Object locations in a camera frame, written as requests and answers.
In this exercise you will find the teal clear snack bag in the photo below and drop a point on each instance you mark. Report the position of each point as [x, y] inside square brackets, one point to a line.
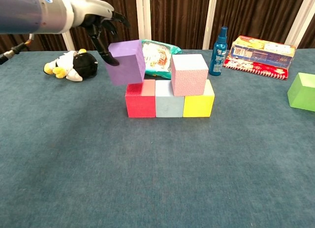
[157, 58]

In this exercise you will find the red spiral notebook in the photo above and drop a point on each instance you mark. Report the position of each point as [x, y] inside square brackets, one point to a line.
[246, 66]

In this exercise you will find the pink foam cube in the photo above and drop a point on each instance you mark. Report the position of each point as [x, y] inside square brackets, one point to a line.
[188, 80]

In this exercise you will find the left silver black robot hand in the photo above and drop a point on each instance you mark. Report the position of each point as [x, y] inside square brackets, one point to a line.
[86, 7]

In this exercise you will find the green foam cube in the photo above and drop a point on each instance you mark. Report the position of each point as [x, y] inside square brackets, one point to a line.
[302, 97]

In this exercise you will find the dark brown curtain panel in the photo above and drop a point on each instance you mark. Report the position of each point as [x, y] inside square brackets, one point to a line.
[177, 18]
[128, 6]
[258, 13]
[44, 43]

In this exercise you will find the black white penguin plush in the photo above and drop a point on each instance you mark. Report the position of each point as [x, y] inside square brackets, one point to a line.
[83, 63]

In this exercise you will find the yellow blue carton box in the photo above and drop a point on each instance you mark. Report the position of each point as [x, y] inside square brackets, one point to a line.
[261, 54]

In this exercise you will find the red foam cube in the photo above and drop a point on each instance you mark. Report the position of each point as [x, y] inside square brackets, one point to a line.
[140, 106]

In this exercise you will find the blue spray bottle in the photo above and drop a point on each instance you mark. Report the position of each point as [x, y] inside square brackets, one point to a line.
[217, 58]

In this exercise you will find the light blue foam cube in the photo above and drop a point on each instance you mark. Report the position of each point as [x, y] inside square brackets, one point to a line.
[169, 106]

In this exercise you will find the purple foam cube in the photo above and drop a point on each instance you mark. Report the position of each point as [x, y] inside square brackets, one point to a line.
[125, 68]

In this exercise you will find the yellow foam cube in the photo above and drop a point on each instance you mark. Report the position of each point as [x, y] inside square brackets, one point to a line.
[197, 106]

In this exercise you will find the teal carpet table mat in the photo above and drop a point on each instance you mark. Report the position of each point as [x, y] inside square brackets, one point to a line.
[147, 176]

